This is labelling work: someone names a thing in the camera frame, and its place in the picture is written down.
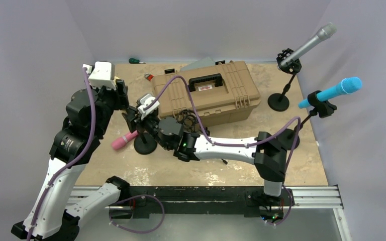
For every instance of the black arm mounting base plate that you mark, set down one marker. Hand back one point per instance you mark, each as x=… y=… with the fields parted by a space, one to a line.
x=246 y=201

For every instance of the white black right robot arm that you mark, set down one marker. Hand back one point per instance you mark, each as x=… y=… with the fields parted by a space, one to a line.
x=264 y=151

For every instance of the black clip stand for blue microphone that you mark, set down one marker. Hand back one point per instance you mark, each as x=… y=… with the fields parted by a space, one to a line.
x=321 y=108

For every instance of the cream yellow microphone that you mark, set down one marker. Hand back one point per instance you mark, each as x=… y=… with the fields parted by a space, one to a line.
x=116 y=79

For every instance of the red small tool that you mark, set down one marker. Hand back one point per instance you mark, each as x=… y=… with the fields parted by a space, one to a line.
x=148 y=76

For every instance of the grey flat sheet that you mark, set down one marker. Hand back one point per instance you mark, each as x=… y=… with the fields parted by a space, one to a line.
x=204 y=62

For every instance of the black stand for cream microphone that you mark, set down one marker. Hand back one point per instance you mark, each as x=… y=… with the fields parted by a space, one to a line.
x=144 y=144

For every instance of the silver microphone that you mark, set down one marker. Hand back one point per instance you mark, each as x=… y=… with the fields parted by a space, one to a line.
x=324 y=33

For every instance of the pink microphone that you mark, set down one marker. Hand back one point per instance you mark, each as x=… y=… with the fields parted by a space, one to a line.
x=122 y=141

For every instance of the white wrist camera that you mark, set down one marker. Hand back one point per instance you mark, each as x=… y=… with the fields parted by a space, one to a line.
x=102 y=74
x=147 y=104

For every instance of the green screwdriver handle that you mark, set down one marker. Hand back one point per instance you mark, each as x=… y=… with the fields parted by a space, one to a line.
x=135 y=61

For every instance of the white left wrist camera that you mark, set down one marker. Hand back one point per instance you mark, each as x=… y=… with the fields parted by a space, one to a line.
x=102 y=74

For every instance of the blue microphone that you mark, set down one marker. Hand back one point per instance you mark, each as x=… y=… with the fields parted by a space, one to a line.
x=344 y=87

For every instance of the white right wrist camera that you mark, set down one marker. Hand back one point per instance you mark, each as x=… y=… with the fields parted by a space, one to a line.
x=147 y=104

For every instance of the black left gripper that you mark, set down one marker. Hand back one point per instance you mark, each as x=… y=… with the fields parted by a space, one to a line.
x=119 y=95

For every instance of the black tripod shock mount stand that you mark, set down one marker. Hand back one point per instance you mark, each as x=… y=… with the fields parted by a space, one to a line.
x=192 y=130

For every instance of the tan plastic tool case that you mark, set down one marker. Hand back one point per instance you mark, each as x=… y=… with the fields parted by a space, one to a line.
x=222 y=93

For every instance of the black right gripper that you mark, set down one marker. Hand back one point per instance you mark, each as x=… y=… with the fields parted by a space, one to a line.
x=132 y=120

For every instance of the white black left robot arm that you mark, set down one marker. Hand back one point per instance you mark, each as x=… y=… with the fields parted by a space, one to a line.
x=88 y=116

